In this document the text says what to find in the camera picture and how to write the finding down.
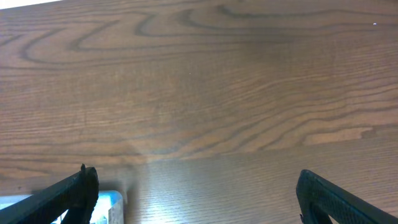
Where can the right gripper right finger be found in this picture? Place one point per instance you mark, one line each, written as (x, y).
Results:
(322, 202)

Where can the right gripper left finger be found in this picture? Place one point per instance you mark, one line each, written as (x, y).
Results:
(76, 196)

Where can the white blue Panadol box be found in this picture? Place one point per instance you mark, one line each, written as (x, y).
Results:
(108, 209)

